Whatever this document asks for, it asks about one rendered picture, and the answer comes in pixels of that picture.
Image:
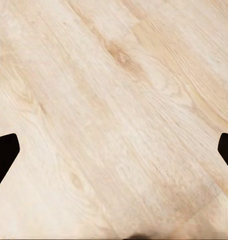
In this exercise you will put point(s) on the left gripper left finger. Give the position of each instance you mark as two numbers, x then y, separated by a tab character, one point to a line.
9	150

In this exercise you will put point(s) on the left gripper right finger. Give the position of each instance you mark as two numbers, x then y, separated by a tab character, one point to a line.
223	146

